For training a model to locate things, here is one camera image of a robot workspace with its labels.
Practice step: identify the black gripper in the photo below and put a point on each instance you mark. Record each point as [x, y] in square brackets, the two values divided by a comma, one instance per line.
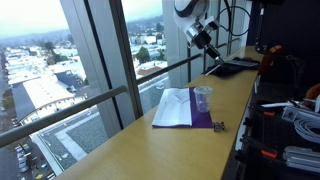
[204, 40]

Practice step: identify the white plastic tube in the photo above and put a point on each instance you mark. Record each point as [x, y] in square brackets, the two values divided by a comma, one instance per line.
[276, 104]

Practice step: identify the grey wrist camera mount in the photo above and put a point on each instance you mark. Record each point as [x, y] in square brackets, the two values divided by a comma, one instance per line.
[211, 24]

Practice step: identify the orange rounded object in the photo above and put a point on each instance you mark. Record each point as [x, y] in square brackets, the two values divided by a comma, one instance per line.
[313, 95]

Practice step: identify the dark grey side table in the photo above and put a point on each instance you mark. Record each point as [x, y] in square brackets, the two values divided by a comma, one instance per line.
[266, 90]

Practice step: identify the grey metal window railing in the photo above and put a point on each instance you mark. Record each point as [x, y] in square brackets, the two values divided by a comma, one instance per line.
[66, 113]

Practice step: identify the black cloth bag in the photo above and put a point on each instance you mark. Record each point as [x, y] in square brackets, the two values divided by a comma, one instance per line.
[230, 70]

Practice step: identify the black tripod pole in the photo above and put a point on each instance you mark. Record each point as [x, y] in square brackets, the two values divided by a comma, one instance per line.
[260, 26]

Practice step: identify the white paper sheet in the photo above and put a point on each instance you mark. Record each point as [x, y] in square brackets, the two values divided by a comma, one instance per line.
[173, 106]

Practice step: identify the black perforated breadboard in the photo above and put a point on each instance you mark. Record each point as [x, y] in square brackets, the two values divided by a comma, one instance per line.
[276, 133]

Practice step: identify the orange office chair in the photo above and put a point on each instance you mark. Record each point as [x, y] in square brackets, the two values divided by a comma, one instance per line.
[268, 61]

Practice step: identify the metal staple remover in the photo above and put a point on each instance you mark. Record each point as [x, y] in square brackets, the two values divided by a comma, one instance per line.
[219, 126]

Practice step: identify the aluminium rail with bracket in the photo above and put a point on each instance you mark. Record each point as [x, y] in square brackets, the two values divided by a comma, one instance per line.
[300, 160]
[296, 114]

